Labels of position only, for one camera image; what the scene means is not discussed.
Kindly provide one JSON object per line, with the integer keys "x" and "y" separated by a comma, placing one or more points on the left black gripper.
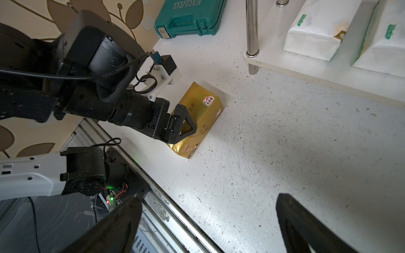
{"x": 153, "y": 119}

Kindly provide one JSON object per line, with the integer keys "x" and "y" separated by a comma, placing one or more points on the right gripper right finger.
{"x": 302, "y": 232}

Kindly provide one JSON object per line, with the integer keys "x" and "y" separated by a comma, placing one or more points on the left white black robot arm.
{"x": 96, "y": 71}

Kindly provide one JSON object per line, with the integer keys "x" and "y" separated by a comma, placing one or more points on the green plastic tool case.
{"x": 201, "y": 17}

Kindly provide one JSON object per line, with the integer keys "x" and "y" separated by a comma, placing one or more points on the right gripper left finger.
{"x": 115, "y": 233}

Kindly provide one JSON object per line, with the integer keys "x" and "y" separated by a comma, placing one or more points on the white two-tier shelf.
{"x": 265, "y": 49}

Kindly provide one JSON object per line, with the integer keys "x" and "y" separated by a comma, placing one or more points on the white tissue pack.
{"x": 383, "y": 46}
{"x": 320, "y": 27}

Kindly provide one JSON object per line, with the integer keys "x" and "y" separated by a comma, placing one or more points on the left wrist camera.
{"x": 164, "y": 72}

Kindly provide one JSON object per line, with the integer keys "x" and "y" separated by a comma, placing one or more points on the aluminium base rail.
{"x": 163, "y": 228}

